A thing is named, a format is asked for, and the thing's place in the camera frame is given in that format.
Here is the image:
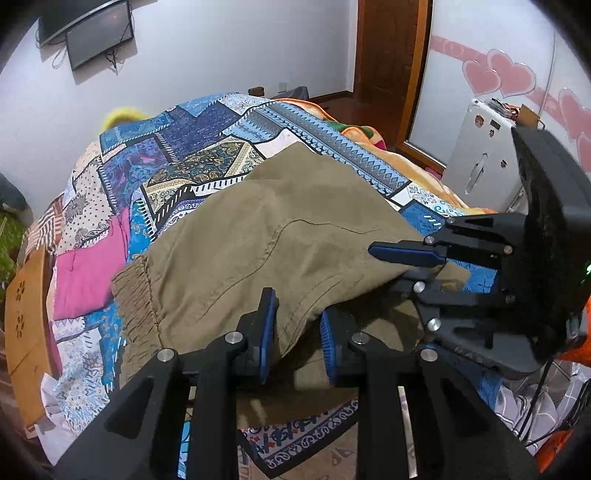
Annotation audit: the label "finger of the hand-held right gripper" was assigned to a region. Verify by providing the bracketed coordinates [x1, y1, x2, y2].
[368, 213, 526, 271]
[392, 271, 546, 380]

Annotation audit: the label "orange cloth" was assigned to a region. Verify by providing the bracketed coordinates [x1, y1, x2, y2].
[545, 342, 591, 462]

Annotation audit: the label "wooden lap table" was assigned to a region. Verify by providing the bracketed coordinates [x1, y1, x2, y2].
[4, 247, 56, 428]

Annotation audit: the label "khaki pants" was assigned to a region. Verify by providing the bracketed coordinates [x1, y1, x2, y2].
[112, 142, 471, 428]

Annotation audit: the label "small cardboard box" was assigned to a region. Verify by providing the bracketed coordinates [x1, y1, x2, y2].
[517, 104, 543, 129]

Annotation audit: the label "blue patchwork quilt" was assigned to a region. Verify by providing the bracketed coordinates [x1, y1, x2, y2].
[39, 92, 504, 480]

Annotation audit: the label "flat black monitor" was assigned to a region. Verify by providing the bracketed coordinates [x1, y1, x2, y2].
[65, 0, 136, 71]

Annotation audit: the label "curved black monitor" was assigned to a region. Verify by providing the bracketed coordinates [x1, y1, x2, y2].
[38, 0, 127, 47]

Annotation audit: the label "grey checked cloth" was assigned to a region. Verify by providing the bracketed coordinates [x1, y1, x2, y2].
[496, 383, 559, 444]

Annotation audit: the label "white appliance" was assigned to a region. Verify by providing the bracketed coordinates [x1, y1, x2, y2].
[445, 98, 525, 213]

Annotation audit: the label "yellow plush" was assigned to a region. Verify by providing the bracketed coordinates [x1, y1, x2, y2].
[102, 107, 151, 132]

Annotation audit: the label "green patterned bag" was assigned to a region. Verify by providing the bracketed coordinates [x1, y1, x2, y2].
[0, 210, 28, 287]

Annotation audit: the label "white cloth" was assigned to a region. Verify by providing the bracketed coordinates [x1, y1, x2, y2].
[37, 374, 77, 462]

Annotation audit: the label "grey pillow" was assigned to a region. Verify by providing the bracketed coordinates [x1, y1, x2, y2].
[0, 173, 26, 210]

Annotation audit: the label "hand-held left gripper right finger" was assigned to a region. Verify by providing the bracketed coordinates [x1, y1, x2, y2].
[320, 308, 541, 480]

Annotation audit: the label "black cable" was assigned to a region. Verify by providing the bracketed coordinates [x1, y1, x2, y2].
[522, 364, 555, 448]

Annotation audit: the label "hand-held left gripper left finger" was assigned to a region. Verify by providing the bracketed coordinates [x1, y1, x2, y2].
[54, 287, 280, 480]

